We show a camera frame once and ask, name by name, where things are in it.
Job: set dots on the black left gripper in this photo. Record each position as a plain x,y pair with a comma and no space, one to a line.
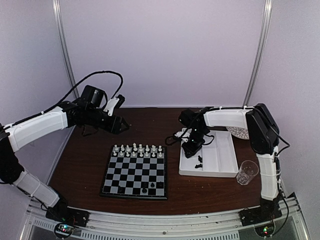
114,126

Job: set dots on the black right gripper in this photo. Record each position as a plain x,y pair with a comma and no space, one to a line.
192,150

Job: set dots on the white plastic compartment tray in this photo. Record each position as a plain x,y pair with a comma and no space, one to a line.
218,158

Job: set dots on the black chess pawn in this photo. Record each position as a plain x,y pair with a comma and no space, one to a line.
160,185

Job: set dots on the black white chess board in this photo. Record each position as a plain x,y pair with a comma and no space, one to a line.
131,173

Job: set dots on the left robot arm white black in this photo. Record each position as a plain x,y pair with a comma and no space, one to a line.
84,111

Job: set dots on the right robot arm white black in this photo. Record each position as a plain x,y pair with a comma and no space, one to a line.
262,132

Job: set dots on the black chess bishop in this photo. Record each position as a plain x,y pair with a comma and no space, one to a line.
198,166

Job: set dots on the white chess pieces row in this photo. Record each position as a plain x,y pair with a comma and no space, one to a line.
138,151

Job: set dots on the patterned ceramic plate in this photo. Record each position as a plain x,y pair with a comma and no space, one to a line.
238,132

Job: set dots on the clear drinking glass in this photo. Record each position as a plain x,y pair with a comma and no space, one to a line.
247,171

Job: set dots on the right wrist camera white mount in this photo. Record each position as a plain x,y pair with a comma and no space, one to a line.
182,134

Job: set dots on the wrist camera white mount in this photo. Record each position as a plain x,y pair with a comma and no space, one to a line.
182,134
114,103

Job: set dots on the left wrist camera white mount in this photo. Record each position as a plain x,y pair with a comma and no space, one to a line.
114,103

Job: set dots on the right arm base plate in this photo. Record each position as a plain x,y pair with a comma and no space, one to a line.
253,216

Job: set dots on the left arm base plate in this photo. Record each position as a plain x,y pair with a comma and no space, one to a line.
74,217

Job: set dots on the right aluminium frame post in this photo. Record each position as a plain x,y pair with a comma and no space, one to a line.
264,30

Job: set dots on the aluminium frame post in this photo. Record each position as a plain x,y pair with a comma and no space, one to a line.
62,38
264,30

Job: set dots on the front aluminium rail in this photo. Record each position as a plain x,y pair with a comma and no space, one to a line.
225,225

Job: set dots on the left aluminium frame post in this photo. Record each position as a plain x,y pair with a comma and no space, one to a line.
62,38

